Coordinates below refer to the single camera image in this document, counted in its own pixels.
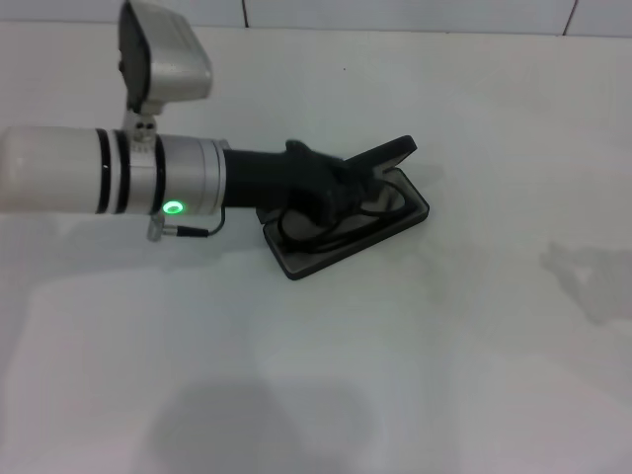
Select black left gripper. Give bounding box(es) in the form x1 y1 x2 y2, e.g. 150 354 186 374
223 138 379 234

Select black glasses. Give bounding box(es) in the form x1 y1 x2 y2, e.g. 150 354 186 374
276 180 411 256

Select black glasses case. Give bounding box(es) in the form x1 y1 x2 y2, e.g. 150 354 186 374
255 133 433 282

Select left gripper cable with plug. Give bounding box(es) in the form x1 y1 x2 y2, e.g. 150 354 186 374
146 204 227 243

